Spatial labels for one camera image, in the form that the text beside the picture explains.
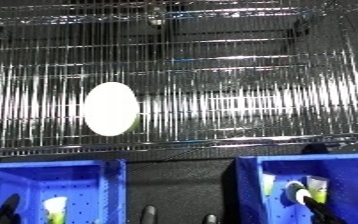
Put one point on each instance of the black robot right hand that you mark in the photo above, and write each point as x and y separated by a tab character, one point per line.
323	213

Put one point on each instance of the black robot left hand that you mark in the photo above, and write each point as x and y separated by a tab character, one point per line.
3	211

